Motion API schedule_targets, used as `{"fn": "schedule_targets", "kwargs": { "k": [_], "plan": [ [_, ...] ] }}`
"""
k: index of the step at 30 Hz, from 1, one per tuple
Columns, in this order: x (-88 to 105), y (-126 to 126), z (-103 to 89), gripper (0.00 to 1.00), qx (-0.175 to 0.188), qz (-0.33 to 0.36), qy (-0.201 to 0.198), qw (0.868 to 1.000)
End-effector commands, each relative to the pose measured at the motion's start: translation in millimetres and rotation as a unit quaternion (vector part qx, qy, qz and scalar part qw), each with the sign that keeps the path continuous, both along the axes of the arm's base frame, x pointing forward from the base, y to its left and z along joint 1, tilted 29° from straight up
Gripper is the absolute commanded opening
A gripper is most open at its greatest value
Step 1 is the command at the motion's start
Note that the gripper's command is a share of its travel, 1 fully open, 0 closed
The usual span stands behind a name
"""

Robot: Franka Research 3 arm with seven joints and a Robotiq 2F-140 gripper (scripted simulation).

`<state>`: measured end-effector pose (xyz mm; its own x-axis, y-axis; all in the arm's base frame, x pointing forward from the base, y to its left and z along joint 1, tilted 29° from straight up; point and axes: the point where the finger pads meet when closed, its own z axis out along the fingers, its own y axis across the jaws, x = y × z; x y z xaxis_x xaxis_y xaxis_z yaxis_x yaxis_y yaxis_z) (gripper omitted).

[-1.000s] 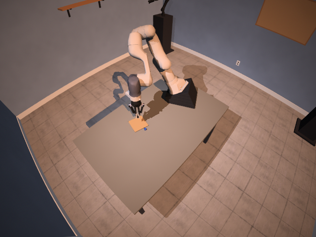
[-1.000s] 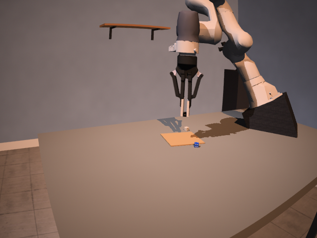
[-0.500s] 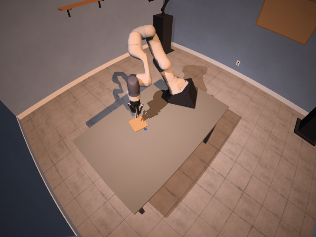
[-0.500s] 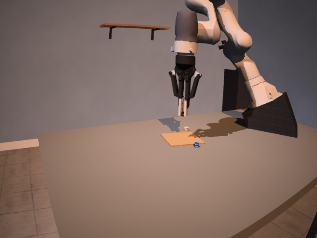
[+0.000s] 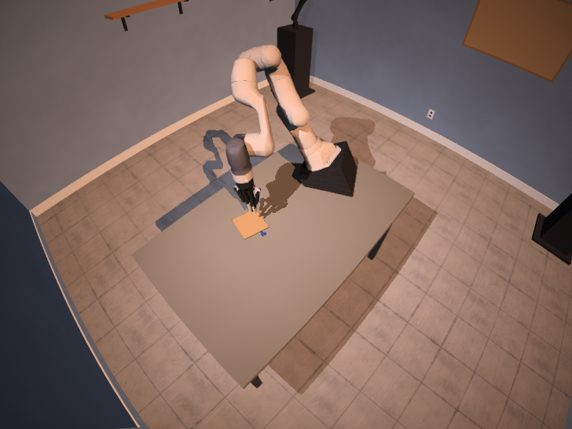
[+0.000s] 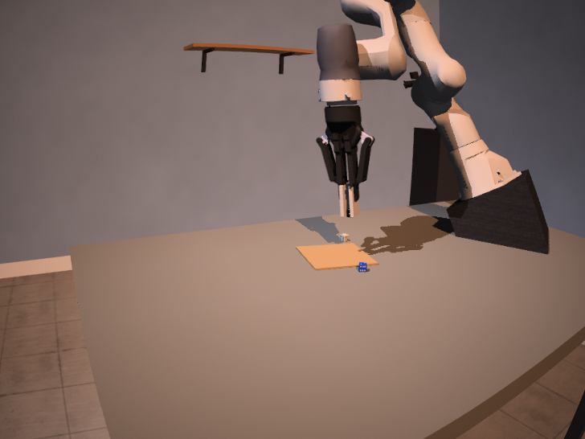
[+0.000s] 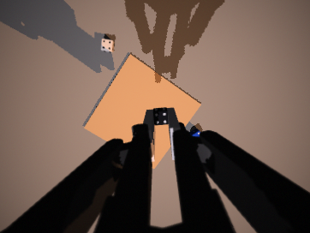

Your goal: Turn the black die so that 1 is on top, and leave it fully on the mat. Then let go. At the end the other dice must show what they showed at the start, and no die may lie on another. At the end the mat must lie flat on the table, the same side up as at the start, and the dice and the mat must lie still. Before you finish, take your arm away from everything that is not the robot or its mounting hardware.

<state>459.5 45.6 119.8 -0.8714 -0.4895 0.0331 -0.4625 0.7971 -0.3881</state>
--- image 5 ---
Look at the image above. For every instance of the orange flat mat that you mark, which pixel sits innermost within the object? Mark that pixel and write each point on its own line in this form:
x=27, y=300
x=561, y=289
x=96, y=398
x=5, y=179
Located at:
x=249, y=224

